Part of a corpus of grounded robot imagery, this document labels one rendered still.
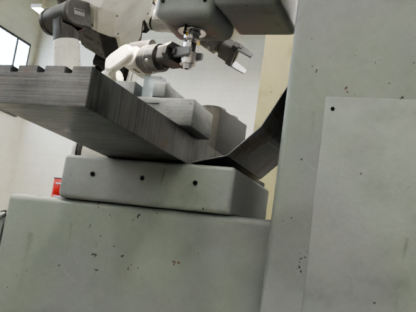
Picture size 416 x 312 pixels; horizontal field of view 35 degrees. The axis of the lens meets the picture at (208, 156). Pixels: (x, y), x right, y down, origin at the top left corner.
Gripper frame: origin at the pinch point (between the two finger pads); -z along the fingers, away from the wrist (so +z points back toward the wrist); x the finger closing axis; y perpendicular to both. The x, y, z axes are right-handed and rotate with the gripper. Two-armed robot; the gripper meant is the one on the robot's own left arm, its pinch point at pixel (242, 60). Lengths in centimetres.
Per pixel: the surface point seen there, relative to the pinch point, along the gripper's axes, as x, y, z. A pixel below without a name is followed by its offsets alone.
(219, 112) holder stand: 25, -43, -11
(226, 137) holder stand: 18, -45, -17
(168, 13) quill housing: 56, -47, 14
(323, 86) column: 82, -59, -36
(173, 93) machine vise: 60, -71, -5
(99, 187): 41, -96, -2
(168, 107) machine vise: 63, -77, -7
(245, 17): 61, -36, -5
